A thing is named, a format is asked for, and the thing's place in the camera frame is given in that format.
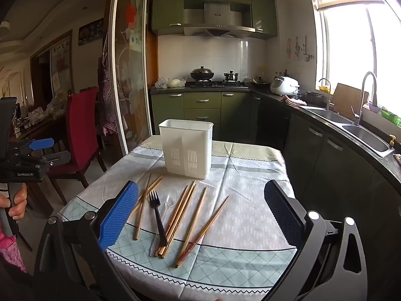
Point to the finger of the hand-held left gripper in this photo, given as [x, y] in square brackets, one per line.
[59, 156]
[40, 144]

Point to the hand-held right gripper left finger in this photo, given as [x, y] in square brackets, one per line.
[119, 213]

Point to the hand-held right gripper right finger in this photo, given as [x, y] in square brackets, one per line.
[282, 211]

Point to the white plastic utensil holder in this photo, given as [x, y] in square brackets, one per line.
[184, 144]

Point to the person's left hand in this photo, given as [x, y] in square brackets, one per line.
[18, 200]

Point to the cluttered dining table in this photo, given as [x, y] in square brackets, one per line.
[40, 119]

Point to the black plastic fork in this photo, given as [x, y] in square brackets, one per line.
[158, 222]

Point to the red upholstered chair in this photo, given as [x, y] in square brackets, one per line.
[81, 122]

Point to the clear plastic spoon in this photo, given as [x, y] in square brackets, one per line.
[169, 199]

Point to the dark sink cabinets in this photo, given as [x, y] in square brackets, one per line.
[338, 169]

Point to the hanging checked apron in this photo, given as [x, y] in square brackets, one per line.
[108, 100]

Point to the wooden chopstick with dark end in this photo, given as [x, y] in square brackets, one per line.
[206, 227]

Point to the pink cloth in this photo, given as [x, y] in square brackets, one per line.
[296, 101]

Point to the double steel sink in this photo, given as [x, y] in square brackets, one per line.
[363, 134]

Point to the black kitchen countertop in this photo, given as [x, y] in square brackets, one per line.
[388, 166]

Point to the black cooking pot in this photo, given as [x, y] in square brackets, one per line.
[313, 97]

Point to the small steel faucet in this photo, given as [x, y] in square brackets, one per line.
[328, 98]

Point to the dark framed picture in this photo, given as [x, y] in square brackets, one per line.
[91, 33]

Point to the white plastic bag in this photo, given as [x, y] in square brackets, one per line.
[160, 84]

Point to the white rice cooker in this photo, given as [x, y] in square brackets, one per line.
[283, 84]

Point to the green drawer cabinets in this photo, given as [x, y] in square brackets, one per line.
[200, 113]

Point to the wooden cutting board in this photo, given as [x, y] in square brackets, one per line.
[347, 100]

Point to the frying pan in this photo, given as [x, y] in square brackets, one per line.
[261, 83]

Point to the yellow container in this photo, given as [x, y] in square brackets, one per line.
[325, 88]

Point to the bag of pale food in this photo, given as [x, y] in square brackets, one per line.
[176, 83]

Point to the gas stove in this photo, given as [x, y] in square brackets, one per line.
[219, 84]

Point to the small steel pot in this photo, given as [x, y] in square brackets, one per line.
[231, 76]

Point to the green container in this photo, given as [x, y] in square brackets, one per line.
[391, 116]

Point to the tall steel faucet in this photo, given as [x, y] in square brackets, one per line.
[365, 81]

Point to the hanging kitchen utensil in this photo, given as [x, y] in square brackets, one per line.
[297, 47]
[288, 48]
[306, 55]

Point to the black wok with lid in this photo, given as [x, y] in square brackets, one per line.
[202, 73]

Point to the kitchen window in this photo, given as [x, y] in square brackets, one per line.
[351, 44]

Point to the green upper kitchen cabinets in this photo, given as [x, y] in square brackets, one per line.
[166, 9]

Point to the steel range hood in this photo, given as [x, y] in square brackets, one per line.
[216, 15]

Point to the wall poster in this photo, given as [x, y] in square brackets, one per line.
[61, 69]

